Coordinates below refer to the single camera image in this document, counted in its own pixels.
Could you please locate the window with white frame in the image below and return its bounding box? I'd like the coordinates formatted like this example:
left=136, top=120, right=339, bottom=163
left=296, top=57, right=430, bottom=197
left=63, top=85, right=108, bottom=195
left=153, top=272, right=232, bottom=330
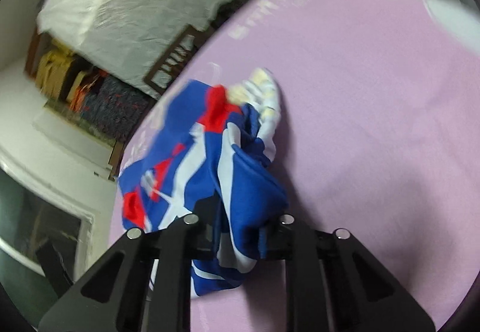
left=1, top=168, right=92, bottom=325

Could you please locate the pink bed sheet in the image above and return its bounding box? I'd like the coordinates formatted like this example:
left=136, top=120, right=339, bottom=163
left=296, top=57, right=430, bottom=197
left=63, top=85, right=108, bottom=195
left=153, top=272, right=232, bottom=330
left=108, top=0, right=480, bottom=332

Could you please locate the dark patterned fabric stack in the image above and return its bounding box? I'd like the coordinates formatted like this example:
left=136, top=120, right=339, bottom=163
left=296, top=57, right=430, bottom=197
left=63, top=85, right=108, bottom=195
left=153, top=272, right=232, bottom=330
left=68, top=68, right=153, bottom=143

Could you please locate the dark wooden chair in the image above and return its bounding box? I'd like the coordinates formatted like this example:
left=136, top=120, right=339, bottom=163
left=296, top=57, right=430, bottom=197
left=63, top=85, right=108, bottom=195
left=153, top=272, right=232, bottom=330
left=143, top=25, right=212, bottom=96

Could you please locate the blue red white jacket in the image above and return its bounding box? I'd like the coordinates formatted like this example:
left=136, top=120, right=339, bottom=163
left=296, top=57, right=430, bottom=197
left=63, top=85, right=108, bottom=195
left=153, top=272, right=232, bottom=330
left=118, top=69, right=288, bottom=297

